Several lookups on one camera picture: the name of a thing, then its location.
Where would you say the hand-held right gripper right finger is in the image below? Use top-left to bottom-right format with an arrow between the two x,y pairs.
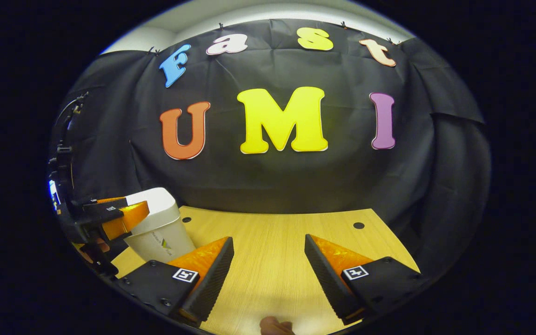
304,234 -> 429,326

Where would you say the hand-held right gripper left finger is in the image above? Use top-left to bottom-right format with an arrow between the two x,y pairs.
114,236 -> 235,328

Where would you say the white desktop garbage bin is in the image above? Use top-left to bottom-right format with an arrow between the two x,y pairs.
123,188 -> 196,263

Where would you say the wooden desktop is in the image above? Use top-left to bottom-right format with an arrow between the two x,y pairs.
110,206 -> 421,335

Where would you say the bright coloured panel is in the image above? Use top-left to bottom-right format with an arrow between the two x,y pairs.
48,180 -> 60,212

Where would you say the black backdrop cloth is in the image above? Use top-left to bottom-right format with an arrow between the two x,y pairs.
47,19 -> 492,275

